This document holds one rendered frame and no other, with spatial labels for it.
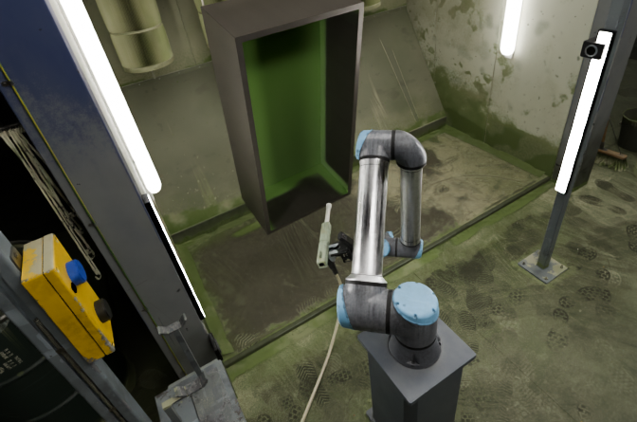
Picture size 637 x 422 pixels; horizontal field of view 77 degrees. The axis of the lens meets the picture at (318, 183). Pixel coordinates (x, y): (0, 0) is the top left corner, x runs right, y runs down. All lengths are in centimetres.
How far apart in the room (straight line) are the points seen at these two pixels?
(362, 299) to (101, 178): 91
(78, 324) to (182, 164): 228
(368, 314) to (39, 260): 96
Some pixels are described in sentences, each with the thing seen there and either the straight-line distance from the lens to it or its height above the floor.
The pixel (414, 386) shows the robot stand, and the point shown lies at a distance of 155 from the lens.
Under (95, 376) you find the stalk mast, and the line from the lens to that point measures 110.
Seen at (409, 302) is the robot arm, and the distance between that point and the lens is 139.
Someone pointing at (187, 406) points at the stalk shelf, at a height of 79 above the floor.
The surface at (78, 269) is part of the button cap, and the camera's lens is 90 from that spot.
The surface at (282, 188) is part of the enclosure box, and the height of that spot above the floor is 52.
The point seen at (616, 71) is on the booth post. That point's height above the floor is 92.
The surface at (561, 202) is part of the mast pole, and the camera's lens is 250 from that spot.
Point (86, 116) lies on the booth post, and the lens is 127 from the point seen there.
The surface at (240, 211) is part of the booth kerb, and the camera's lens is 317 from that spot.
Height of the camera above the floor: 201
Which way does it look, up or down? 35 degrees down
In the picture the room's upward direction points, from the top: 9 degrees counter-clockwise
